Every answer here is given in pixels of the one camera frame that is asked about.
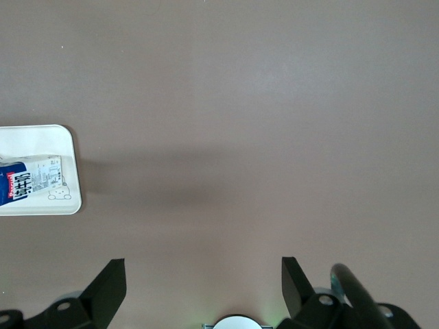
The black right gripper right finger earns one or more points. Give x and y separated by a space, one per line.
298 294

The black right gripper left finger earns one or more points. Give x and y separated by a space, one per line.
103 291

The blue white milk carton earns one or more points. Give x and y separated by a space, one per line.
31 181

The cream plastic tray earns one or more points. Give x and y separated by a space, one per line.
41 140

